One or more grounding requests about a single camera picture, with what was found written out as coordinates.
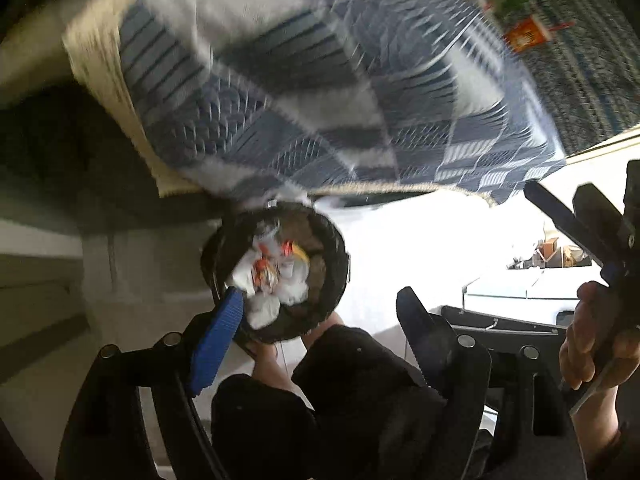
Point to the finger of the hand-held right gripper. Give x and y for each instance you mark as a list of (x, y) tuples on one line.
[(597, 212), (565, 220)]

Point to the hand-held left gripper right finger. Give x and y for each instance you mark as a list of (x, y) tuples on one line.
[(415, 330)]

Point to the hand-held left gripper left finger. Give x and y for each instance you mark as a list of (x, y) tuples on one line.
[(220, 335)]

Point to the colourful wrapper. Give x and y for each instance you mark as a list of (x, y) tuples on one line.
[(266, 267)]

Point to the black trash bin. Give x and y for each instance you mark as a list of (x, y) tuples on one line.
[(330, 260)]

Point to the person's right forearm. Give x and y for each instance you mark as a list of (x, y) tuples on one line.
[(605, 430)]

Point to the person's right hand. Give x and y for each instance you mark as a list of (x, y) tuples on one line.
[(582, 335)]

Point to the brown cardboard boxes clutter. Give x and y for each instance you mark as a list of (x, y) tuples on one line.
[(550, 255)]

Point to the white cabinet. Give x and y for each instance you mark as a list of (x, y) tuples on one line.
[(515, 292)]

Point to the person's black pants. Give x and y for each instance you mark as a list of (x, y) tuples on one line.
[(340, 410)]

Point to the blue patterned woven fabric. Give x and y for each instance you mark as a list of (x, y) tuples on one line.
[(585, 70)]

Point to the orange paper cup with straw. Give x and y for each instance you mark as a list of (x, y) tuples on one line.
[(530, 34)]

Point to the blue white patterned tablecloth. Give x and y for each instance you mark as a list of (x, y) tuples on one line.
[(310, 85)]

